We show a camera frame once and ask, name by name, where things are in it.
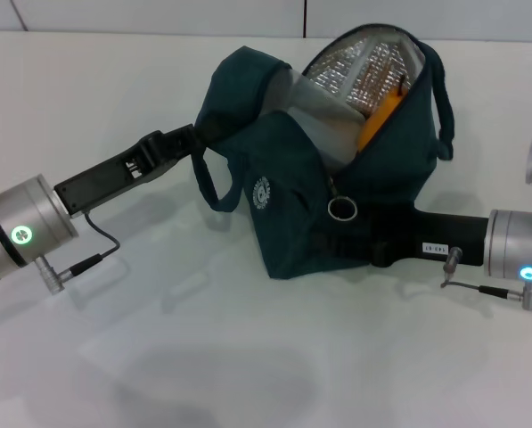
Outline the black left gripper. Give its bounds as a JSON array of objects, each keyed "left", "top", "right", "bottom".
[{"left": 53, "top": 116, "right": 225, "bottom": 220}]

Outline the dark teal insulated lunch bag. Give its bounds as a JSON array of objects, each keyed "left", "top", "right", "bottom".
[{"left": 192, "top": 24, "right": 454, "bottom": 281}]

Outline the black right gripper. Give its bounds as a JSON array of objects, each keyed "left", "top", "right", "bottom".
[{"left": 312, "top": 209, "right": 492, "bottom": 269}]

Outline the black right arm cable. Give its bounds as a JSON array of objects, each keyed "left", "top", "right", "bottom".
[{"left": 440, "top": 247, "right": 532, "bottom": 313}]

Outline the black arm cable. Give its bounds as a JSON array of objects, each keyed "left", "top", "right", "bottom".
[
  {"left": 440, "top": 247, "right": 532, "bottom": 313},
  {"left": 36, "top": 212, "right": 122, "bottom": 296}
]

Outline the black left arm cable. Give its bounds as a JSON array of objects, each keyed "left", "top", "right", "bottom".
[{"left": 36, "top": 212, "right": 122, "bottom": 296}]

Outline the orange pear with brown stem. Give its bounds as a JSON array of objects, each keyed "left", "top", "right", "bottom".
[{"left": 357, "top": 76, "right": 412, "bottom": 152}]

